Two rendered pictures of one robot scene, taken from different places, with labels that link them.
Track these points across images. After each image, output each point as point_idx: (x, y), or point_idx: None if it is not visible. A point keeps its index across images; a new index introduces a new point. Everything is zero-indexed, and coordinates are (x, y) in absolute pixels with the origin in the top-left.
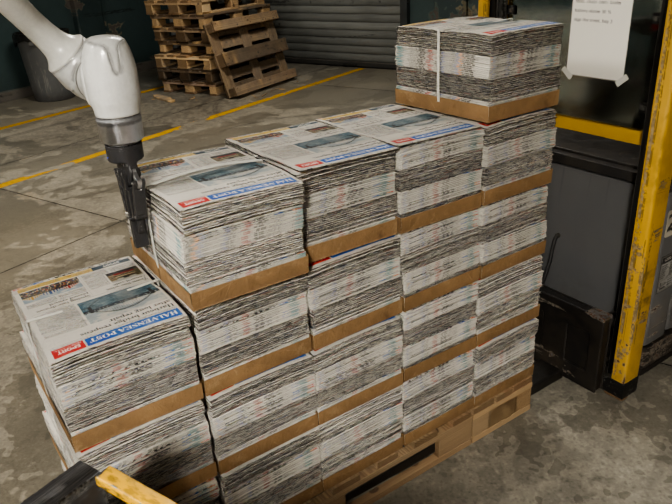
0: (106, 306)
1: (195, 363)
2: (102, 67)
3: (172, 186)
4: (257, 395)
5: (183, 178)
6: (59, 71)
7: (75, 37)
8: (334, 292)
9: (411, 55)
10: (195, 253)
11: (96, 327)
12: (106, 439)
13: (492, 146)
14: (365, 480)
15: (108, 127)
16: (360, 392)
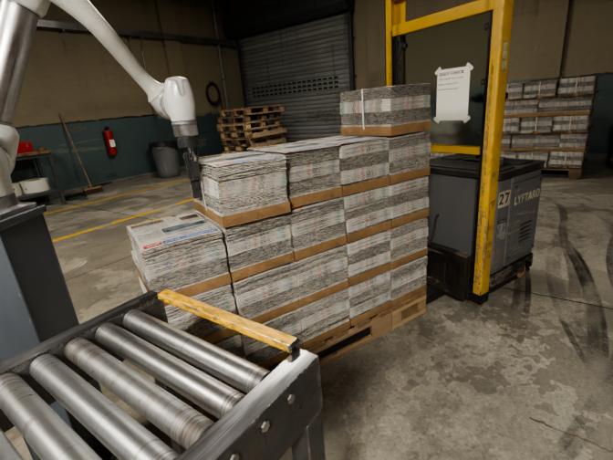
0: (176, 229)
1: (225, 260)
2: (174, 91)
3: (213, 162)
4: (263, 284)
5: (220, 160)
6: (153, 100)
7: (162, 83)
8: (306, 226)
9: (348, 107)
10: (224, 193)
11: (170, 236)
12: None
13: (394, 149)
14: (328, 345)
15: (178, 126)
16: (324, 289)
